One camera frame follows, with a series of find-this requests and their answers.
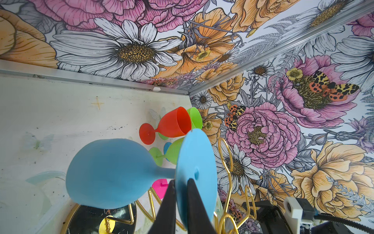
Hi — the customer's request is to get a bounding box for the green wine glass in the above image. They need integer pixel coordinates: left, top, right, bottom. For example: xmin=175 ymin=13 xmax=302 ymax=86
xmin=156 ymin=107 xmax=203 ymax=138
xmin=149 ymin=137 xmax=184 ymax=167

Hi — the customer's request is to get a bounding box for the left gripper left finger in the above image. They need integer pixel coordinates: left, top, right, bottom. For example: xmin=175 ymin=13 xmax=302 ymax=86
xmin=148 ymin=180 xmax=176 ymax=234

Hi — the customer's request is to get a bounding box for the pink wine glass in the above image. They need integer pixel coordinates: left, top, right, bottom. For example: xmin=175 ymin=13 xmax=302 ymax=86
xmin=152 ymin=179 xmax=168 ymax=199

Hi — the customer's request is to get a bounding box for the light blue wine glass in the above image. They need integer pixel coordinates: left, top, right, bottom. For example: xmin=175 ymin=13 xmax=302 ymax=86
xmin=66 ymin=129 xmax=217 ymax=229

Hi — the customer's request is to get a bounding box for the gold wire wine glass rack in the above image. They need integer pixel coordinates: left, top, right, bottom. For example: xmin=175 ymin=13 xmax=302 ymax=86
xmin=59 ymin=137 xmax=258 ymax=234

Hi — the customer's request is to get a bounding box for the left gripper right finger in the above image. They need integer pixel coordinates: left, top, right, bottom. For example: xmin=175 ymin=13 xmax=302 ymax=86
xmin=187 ymin=178 xmax=216 ymax=234

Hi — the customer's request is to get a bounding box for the red wine glass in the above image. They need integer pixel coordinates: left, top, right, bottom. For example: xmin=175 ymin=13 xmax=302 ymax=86
xmin=139 ymin=107 xmax=192 ymax=145

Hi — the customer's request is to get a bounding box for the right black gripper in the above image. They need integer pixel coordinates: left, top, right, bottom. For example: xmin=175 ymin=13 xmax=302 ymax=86
xmin=255 ymin=200 xmax=292 ymax=234

